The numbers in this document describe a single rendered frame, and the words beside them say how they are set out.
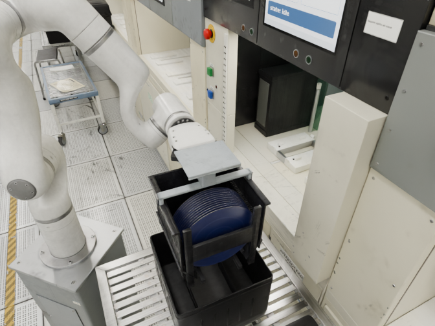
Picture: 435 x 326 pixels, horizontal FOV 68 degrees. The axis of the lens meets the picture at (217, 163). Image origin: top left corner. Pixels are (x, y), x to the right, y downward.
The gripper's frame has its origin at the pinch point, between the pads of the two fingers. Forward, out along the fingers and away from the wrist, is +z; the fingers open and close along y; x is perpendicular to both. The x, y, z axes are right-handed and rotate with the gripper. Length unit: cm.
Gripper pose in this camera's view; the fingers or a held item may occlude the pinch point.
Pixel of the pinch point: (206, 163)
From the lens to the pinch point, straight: 72.1
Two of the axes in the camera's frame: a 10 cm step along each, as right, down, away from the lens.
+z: 4.1, 5.5, -7.3
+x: 0.1, -8.0, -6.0
